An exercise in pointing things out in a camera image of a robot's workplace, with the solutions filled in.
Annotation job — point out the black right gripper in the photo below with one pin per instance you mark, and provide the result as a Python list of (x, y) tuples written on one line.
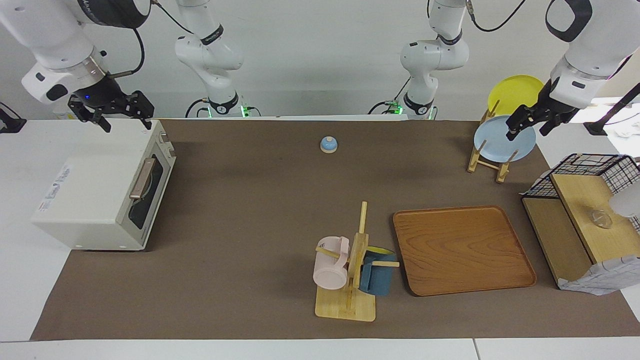
[(97, 97)]

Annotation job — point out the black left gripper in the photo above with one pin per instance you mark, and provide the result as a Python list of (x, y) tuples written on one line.
[(547, 107)]

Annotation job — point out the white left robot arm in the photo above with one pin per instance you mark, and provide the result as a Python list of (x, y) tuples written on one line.
[(595, 40)]

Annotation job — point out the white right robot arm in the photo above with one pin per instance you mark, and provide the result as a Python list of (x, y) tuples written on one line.
[(50, 30)]

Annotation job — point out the white toaster oven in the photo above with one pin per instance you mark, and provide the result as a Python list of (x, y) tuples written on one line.
[(85, 200)]

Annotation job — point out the light blue plate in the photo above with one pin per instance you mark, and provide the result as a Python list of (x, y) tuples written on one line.
[(495, 145)]

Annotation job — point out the yellow plate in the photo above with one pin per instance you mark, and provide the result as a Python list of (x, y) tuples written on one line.
[(515, 92)]

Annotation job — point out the wooden plate rack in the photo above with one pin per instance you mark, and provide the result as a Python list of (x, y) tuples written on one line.
[(502, 172)]

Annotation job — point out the white background box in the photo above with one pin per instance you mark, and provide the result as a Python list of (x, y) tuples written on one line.
[(61, 114)]

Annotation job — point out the small clear glass bowl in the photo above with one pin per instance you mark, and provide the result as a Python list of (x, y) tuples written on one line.
[(600, 219)]

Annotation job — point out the brown wooden tray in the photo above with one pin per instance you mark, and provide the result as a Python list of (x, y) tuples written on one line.
[(462, 250)]

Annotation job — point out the brown table mat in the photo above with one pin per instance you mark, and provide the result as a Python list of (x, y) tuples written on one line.
[(250, 225)]

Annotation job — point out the white checkered cloth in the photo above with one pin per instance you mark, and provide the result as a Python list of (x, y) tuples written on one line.
[(600, 277)]

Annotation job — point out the blue service bell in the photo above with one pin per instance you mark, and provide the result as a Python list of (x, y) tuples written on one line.
[(328, 145)]

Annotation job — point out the blue mug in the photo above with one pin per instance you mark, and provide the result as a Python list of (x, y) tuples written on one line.
[(377, 280)]

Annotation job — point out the pink mug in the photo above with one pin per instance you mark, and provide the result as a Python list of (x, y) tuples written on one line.
[(330, 270)]

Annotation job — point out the wooden mug rack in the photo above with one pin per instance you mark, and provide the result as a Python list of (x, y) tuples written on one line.
[(345, 305)]

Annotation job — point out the black camera stand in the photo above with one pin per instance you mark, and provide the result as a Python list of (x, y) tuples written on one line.
[(597, 127), (10, 122)]

